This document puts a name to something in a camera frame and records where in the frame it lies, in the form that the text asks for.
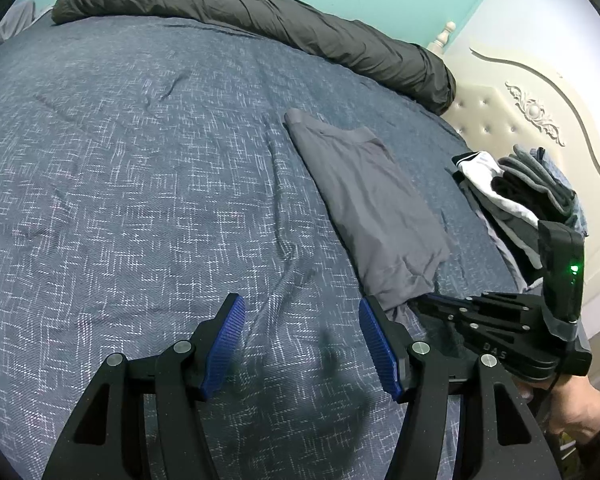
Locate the white crumpled sheet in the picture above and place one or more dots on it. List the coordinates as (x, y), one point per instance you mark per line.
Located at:
(15, 22)

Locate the pile of folded clothes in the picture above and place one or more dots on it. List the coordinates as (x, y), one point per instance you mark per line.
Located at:
(525, 195)

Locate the cream tufted headboard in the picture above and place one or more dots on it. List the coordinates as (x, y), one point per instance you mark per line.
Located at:
(505, 110)

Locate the dark grey rolled duvet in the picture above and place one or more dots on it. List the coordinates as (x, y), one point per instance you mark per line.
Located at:
(230, 5)

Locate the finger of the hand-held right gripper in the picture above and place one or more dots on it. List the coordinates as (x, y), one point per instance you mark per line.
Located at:
(480, 310)
(520, 350)

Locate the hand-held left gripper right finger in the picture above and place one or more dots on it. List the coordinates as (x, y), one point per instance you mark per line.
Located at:
(377, 345)

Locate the grey shorts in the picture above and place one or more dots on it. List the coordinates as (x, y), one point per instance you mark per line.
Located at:
(370, 200)

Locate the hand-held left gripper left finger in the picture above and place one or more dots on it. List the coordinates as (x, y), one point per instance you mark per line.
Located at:
(225, 340)

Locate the person's right hand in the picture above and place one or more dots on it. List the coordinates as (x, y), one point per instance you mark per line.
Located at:
(580, 407)

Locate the blue patterned bedspread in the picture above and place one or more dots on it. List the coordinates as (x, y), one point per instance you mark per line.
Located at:
(130, 185)

